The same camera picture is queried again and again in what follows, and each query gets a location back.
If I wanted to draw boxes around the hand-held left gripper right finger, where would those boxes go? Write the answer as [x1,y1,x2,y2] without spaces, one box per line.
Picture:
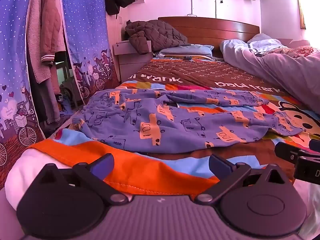
[194,154,288,205]

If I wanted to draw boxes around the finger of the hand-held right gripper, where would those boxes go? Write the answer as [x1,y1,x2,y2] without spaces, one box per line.
[309,139,320,153]
[274,142,304,161]

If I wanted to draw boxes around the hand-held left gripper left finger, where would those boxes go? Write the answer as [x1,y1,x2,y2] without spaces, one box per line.
[37,153,129,204]

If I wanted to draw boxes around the blue printed pants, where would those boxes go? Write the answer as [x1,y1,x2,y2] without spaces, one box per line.
[72,87,304,154]

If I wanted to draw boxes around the grey duvet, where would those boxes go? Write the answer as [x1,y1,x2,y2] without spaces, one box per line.
[219,39,320,114]

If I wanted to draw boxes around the grey hanging garment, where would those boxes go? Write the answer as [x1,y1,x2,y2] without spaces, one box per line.
[37,62,62,125]

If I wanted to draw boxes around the colourful printed bedspread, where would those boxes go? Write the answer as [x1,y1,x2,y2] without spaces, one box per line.
[5,55,320,198]

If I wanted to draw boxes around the floral blanket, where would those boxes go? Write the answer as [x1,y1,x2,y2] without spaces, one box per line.
[284,44,320,59]

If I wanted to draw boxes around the white nightstand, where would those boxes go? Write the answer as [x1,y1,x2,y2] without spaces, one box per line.
[112,40,153,83]

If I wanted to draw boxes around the pale blue pillow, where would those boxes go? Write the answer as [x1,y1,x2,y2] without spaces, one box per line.
[247,33,287,48]

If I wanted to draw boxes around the light blue pillow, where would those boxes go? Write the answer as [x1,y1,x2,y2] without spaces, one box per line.
[155,44,215,58]

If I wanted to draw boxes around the wide blue printed curtain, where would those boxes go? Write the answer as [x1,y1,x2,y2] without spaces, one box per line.
[0,0,47,178]

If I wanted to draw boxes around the narrow blue printed curtain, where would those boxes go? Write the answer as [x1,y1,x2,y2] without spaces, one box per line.
[59,0,120,105]

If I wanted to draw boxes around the wooden headboard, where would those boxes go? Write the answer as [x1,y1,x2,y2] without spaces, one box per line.
[157,17,260,58]

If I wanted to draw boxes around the brown quilted jacket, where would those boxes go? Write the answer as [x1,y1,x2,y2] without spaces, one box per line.
[124,19,191,55]

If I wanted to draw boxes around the pale fleece coat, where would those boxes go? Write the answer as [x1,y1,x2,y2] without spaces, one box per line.
[26,0,54,84]

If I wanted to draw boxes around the pink quilted jacket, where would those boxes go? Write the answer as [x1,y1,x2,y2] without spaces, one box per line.
[40,0,67,68]

